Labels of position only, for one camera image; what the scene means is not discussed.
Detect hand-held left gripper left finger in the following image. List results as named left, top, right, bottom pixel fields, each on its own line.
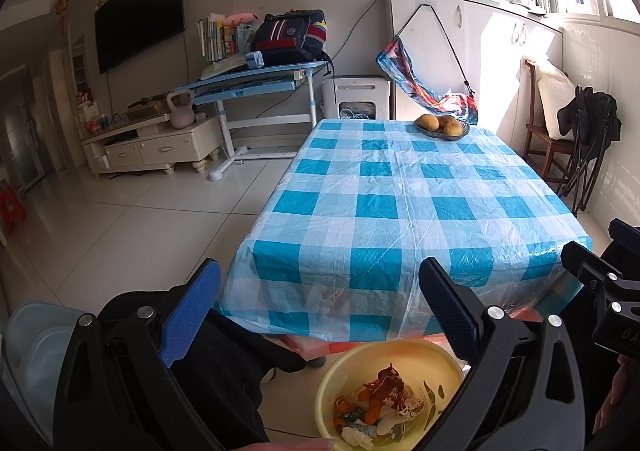
left=52, top=258, right=227, bottom=451

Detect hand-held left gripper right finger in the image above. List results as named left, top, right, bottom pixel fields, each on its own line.
left=419, top=256, right=587, bottom=451

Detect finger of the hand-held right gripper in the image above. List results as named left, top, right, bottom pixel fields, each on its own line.
left=607, top=220, right=640, bottom=252
left=561, top=241, right=640, bottom=317

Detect red wrapper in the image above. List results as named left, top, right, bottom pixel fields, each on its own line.
left=362, top=365, right=406, bottom=402

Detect white and red snack bag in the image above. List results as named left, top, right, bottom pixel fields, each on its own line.
left=395, top=383, right=426, bottom=417

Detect yellow plastic basin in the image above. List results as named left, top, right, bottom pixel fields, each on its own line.
left=315, top=338, right=466, bottom=451

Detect small white tissue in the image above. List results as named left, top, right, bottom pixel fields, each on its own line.
left=341, top=426, right=375, bottom=447

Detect person's right hand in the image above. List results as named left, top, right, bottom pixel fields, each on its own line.
left=596, top=355, right=640, bottom=428

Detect person's black pants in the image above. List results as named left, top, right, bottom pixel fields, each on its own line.
left=97, top=291, right=306, bottom=451

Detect blue checked tablecloth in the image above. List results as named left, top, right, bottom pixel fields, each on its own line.
left=215, top=117, right=593, bottom=344

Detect black folding chair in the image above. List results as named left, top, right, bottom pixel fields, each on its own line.
left=556, top=86, right=622, bottom=217

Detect wooden chair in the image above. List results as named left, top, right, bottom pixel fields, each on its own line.
left=522, top=56, right=581, bottom=184

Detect white pillow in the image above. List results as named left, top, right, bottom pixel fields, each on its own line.
left=536, top=58, right=578, bottom=141

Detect pale blue plastic stool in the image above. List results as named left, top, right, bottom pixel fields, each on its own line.
left=0, top=301, right=86, bottom=447

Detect cream television stand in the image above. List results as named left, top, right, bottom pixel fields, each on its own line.
left=81, top=114, right=223, bottom=177

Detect dark fruit bowl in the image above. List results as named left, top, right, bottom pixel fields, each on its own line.
left=414, top=114, right=472, bottom=139

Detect pink kettlebell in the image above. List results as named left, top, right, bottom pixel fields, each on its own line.
left=166, top=90, right=197, bottom=129

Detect red plastic stool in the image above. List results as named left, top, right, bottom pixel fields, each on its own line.
left=0, top=188, right=27, bottom=234

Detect flat brown box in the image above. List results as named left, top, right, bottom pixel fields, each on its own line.
left=125, top=98, right=171, bottom=121

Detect white cabinet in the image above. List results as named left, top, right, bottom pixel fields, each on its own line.
left=384, top=0, right=565, bottom=142

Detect frosted glass door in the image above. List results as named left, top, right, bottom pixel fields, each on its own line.
left=0, top=106, right=45, bottom=192

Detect blue study desk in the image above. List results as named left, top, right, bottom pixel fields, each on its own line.
left=172, top=60, right=328, bottom=182

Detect green open booklet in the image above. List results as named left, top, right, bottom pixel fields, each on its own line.
left=200, top=55, right=251, bottom=81

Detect tall display cabinet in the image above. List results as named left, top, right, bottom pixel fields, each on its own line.
left=70, top=36, right=98, bottom=107

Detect row of books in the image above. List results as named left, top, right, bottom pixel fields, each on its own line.
left=196, top=14, right=253, bottom=62

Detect dark striped backpack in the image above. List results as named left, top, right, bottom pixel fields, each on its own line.
left=250, top=8, right=333, bottom=67

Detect printed drawstring bag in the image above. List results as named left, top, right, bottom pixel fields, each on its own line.
left=375, top=4, right=480, bottom=127

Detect wall television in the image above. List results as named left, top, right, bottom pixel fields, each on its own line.
left=94, top=0, right=185, bottom=74

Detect black power cable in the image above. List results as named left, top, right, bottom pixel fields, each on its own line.
left=327, top=0, right=386, bottom=62

